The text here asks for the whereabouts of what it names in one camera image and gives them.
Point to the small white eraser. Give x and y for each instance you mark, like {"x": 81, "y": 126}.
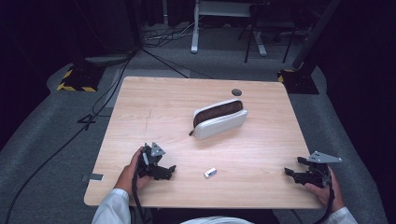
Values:
{"x": 210, "y": 172}

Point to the black floor tape cross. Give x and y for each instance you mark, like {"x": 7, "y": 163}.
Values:
{"x": 87, "y": 119}

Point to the black yellow-striped stand base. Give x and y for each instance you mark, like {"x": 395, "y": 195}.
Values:
{"x": 81, "y": 79}
{"x": 299, "y": 82}

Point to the grey floor tape strip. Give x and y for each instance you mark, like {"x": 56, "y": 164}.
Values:
{"x": 93, "y": 177}

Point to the person's white-clothed torso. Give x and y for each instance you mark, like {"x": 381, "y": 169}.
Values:
{"x": 218, "y": 221}

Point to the white desk frame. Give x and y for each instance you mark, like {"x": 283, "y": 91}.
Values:
{"x": 195, "y": 31}

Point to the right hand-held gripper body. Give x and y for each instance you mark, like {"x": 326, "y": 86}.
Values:
{"x": 319, "y": 172}

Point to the black metal chair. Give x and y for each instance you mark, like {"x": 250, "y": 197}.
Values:
{"x": 271, "y": 25}

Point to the dark round table grommet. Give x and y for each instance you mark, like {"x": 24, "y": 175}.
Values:
{"x": 236, "y": 92}

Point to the person's right hand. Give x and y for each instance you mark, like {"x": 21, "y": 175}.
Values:
{"x": 330, "y": 196}

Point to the dark slanted stand pole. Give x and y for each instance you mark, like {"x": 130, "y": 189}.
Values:
{"x": 316, "y": 34}

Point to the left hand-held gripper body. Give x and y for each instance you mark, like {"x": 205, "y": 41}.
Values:
{"x": 149, "y": 161}

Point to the person's left hand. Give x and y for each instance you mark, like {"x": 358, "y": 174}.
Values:
{"x": 127, "y": 180}

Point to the white zippered pencil case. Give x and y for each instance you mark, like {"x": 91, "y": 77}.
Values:
{"x": 222, "y": 123}

